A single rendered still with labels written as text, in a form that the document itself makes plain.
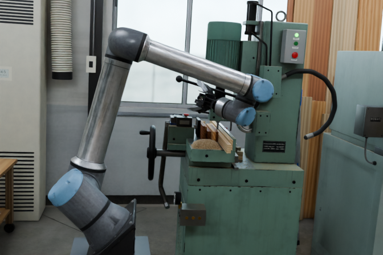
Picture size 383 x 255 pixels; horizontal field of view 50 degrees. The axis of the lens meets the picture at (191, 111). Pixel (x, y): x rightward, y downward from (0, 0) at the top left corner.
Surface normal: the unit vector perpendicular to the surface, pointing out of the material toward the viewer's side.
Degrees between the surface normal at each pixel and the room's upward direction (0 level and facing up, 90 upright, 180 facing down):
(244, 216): 90
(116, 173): 90
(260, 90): 89
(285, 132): 90
